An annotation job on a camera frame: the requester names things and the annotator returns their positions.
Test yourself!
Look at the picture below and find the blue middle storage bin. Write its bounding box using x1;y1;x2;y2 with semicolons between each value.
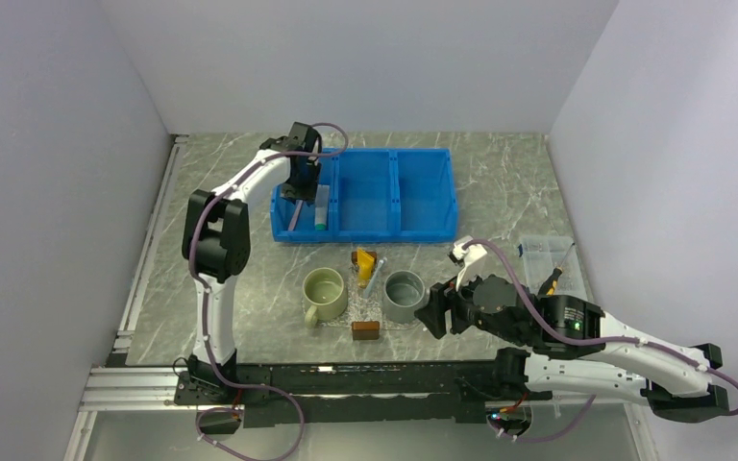
316;148;403;243

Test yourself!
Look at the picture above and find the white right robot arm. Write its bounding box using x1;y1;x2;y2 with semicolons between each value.
415;276;730;424

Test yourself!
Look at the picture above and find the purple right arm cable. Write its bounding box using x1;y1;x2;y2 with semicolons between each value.
464;238;738;445

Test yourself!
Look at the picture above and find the yellow toothpaste tube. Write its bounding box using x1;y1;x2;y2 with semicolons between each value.
352;248;377;288

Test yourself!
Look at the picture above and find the pink toothbrush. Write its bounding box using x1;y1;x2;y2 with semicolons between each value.
287;200;305;231

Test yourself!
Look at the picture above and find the blue left storage bin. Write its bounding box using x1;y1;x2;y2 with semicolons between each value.
269;157;340;244

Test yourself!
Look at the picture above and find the blue storage bin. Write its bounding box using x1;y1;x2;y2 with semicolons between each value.
316;148;403;243
392;148;458;243
269;157;340;244

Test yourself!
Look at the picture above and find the yellow black screwdriver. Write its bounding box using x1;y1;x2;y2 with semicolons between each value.
538;242;576;296

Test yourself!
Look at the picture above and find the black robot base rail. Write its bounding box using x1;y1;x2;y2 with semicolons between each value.
174;346;554;428

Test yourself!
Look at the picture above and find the cream ceramic mug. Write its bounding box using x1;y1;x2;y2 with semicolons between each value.
303;267;348;328

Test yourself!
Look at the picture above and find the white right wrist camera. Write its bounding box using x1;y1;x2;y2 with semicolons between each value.
449;235;488;291

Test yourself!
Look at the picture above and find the light blue toothbrush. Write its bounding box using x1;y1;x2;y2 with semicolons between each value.
361;257;387;299

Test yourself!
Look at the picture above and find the grey ceramic mug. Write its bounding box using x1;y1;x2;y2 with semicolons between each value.
381;270;429;324

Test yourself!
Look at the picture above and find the clear plastic parts box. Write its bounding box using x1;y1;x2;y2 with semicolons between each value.
518;235;589;301

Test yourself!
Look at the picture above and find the blue right storage bin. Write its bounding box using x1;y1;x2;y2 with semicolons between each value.
392;148;458;243

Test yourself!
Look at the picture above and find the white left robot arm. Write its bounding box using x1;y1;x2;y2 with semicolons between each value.
182;122;323;403

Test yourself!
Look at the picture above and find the aluminium side rail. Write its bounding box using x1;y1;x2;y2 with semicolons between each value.
110;134;189;357

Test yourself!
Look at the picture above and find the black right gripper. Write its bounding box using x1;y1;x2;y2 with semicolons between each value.
413;260;528;346

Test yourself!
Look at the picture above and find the white teal-capped toothpaste tube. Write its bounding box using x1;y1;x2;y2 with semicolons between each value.
313;184;331;231

